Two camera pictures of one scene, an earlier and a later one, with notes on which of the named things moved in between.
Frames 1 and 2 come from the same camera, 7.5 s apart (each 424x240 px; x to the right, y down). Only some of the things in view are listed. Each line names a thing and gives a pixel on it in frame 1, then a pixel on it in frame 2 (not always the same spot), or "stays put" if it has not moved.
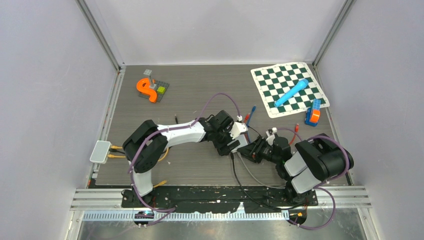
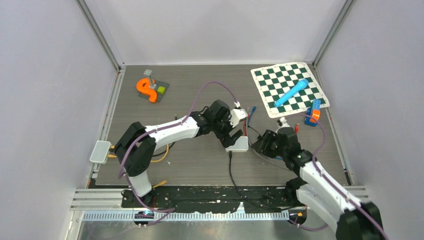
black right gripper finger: [253, 157] → [265, 150]
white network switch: [243, 141] stays put
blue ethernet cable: [253, 109] stays put
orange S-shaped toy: [143, 86] stays put
